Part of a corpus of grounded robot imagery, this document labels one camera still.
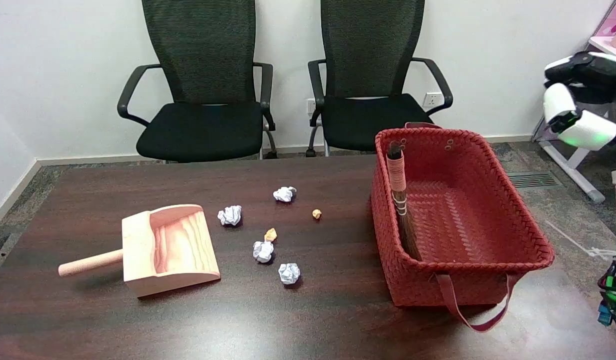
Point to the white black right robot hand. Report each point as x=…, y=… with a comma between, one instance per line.
x=585, y=130

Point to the pink cartoon kids desk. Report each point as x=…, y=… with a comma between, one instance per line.
x=570, y=160

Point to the metal floor vent grille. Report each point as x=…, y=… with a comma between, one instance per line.
x=533, y=180

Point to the black mesh office chair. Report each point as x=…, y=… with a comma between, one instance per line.
x=368, y=117
x=202, y=125

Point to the white crumpled paper ball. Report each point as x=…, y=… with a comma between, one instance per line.
x=230, y=215
x=284, y=194
x=289, y=273
x=263, y=251

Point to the orange paper scrap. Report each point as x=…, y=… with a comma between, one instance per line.
x=270, y=234

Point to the white wall socket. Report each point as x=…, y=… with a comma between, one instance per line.
x=311, y=106
x=432, y=100

